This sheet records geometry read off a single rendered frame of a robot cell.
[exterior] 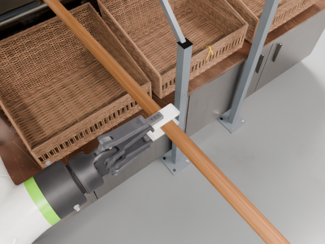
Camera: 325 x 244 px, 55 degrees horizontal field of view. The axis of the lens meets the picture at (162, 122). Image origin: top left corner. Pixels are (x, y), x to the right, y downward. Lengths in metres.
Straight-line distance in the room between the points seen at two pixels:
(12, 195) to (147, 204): 1.31
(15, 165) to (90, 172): 0.86
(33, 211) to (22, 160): 0.86
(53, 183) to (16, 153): 0.88
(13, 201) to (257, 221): 0.40
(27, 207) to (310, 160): 1.81
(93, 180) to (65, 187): 0.05
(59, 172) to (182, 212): 1.31
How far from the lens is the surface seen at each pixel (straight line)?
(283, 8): 1.80
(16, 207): 0.56
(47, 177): 0.57
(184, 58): 1.17
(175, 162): 1.90
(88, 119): 1.25
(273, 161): 2.05
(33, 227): 0.57
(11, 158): 1.43
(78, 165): 0.57
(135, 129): 0.57
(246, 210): 0.57
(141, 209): 1.82
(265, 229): 0.57
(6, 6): 1.42
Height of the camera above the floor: 1.73
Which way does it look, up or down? 57 degrees down
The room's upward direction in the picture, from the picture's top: straight up
